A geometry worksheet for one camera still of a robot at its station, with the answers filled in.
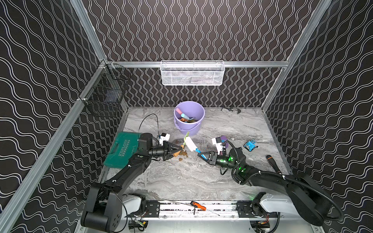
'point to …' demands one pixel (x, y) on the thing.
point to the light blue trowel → (183, 115)
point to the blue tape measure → (250, 145)
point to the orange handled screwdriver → (196, 205)
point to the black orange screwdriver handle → (273, 163)
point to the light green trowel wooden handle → (182, 146)
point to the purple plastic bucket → (192, 109)
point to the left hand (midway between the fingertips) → (185, 151)
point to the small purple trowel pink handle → (223, 138)
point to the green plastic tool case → (127, 143)
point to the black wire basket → (104, 92)
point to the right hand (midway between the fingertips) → (198, 155)
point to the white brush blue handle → (191, 145)
